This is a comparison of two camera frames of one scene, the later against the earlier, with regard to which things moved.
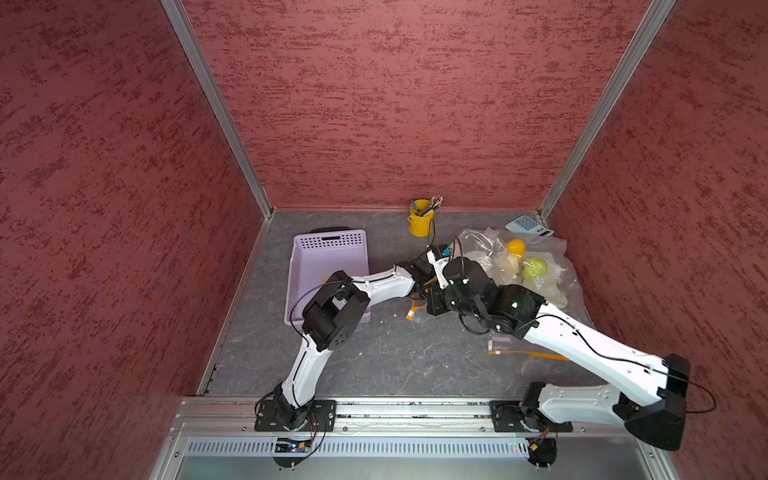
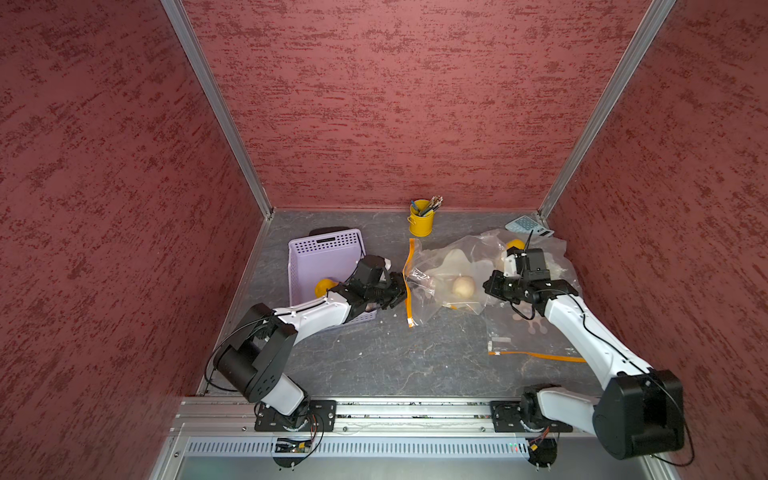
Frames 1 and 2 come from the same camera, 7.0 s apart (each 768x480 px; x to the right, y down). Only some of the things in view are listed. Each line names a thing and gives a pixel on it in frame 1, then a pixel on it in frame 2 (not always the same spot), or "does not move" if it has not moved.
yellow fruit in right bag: (517, 247) does not move
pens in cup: (435, 202) does not move
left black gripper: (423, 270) -> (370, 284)
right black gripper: (435, 306) -> (491, 285)
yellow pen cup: (420, 226) does not move
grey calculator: (526, 224) does not move
